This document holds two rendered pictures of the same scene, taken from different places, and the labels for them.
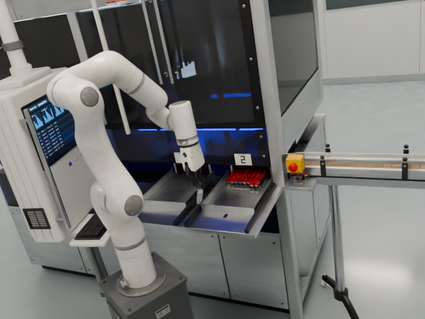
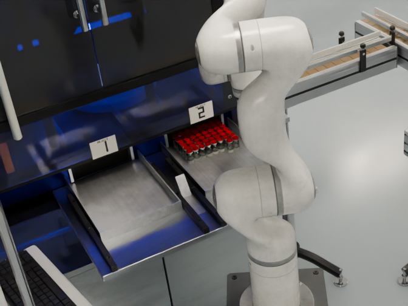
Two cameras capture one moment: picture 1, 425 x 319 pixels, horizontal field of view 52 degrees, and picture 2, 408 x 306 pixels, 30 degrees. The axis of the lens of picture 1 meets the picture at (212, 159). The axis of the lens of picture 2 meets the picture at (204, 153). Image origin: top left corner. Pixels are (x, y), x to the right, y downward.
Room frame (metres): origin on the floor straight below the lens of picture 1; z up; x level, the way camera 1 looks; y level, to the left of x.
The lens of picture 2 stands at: (0.56, 1.51, 2.27)
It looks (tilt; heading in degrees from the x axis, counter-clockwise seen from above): 33 degrees down; 309
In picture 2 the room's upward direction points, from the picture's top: 8 degrees counter-clockwise
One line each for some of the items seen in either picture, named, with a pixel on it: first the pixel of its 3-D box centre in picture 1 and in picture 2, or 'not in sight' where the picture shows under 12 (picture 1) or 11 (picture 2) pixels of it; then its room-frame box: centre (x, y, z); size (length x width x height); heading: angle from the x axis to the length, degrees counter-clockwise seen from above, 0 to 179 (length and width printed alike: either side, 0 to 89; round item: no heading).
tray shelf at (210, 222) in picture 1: (203, 200); (181, 191); (1.85, 0.08, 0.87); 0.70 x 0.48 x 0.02; 62
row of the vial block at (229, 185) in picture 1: (243, 185); (211, 148); (1.87, -0.12, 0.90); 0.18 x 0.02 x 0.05; 62
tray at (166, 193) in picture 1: (178, 187); (121, 192); (2.00, 0.20, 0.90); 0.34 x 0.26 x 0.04; 152
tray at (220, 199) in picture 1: (240, 190); (217, 156); (1.84, -0.10, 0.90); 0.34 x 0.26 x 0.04; 152
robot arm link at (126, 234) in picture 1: (116, 209); (254, 212); (1.38, 0.37, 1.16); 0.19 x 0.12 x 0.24; 39
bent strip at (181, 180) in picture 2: (195, 202); (190, 193); (1.79, 0.12, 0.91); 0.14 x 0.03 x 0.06; 151
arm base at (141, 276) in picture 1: (136, 260); (274, 277); (1.35, 0.35, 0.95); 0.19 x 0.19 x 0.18
